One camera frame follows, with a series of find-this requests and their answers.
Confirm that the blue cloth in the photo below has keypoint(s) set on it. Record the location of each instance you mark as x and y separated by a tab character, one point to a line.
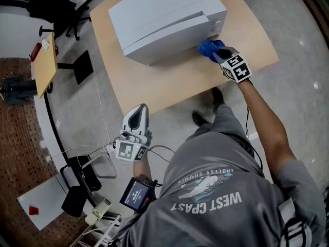
207	48

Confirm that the person's black shoe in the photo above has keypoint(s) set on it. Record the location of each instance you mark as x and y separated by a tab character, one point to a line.
199	117
217	95

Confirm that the black wrist-mounted screen device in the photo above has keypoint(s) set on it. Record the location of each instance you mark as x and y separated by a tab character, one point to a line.
137	193

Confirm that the red triangle piece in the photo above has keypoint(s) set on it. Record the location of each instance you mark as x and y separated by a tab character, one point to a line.
33	211

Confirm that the black office chair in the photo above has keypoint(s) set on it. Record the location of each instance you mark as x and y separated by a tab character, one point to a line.
56	11

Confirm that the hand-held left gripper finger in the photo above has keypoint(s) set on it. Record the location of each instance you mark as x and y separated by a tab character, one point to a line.
126	122
145	120

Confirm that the white microwave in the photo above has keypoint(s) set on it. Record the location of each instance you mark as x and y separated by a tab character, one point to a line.
159	17

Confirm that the black metal frame chair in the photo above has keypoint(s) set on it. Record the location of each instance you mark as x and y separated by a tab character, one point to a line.
90	168

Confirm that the white board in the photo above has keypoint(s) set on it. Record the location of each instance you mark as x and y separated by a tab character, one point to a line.
43	204

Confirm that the red flat box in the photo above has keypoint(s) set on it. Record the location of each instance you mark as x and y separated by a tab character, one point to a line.
35	52

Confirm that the person's left forearm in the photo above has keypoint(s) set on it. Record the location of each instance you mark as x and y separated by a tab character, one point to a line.
142	167

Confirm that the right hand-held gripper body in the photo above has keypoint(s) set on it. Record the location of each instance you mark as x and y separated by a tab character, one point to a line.
236	68

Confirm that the white power strip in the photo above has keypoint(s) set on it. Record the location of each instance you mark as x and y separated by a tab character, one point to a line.
99	211

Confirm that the person's grey trousers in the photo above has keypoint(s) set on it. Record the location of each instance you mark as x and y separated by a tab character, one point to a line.
226	127

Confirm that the person's right forearm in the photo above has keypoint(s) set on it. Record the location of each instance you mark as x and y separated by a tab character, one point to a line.
262	122

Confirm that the small wooden side table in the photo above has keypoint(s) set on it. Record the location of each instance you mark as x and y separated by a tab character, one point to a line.
46	68

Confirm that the person's grey printed t-shirt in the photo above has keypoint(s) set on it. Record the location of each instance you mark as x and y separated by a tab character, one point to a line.
218	204

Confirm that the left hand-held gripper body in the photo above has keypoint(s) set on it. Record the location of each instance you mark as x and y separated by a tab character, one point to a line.
128	148

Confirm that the crumpled white paper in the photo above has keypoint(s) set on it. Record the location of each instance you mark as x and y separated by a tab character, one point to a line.
45	44

